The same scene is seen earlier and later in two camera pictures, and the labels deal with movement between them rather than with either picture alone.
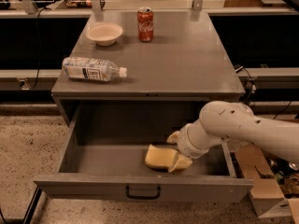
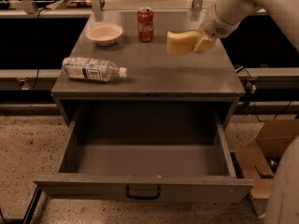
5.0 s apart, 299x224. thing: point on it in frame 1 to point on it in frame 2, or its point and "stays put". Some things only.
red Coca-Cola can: x=146 y=24 stays put
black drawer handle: x=142 y=197 stays put
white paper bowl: x=104 y=34 stays put
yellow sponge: x=160 y=158 to x=181 y=43
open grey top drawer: x=102 y=159 stays put
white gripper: x=184 y=142 to x=214 y=25
